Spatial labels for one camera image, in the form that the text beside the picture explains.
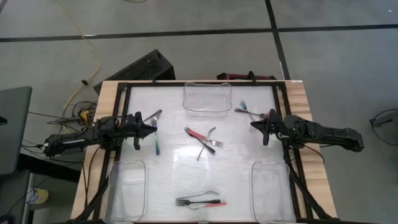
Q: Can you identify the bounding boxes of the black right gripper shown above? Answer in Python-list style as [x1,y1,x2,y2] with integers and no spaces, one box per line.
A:
[250,108,289,146]

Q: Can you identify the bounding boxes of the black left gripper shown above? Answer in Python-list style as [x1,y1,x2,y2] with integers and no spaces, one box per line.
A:
[119,111,158,151]

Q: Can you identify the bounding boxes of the clear plastic tray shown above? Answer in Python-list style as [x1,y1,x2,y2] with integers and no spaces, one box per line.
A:
[250,160,297,224]
[182,81,233,118]
[104,159,149,224]

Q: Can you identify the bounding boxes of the white work mat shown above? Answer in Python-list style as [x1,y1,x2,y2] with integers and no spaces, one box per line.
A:
[119,85,289,222]

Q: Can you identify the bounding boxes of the red and black case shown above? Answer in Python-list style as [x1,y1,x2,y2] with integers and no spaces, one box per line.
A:
[216,70,277,81]

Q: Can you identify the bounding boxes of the yellow and white container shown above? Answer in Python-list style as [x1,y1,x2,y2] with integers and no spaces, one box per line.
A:
[26,188,50,205]

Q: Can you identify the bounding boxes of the dark grey furniture panel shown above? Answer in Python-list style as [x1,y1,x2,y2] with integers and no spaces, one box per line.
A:
[0,86,33,175]

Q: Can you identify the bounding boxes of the dark grey cabinet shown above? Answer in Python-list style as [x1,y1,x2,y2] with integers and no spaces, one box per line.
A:
[0,169,34,224]

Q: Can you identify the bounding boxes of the black metal table frame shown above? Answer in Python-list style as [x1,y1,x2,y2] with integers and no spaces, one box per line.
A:
[74,80,335,224]

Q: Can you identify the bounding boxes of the black floor cable bundle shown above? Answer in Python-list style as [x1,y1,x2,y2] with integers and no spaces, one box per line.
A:
[21,101,100,162]

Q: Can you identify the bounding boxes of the yellow cable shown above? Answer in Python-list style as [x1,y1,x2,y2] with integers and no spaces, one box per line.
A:
[55,0,100,134]

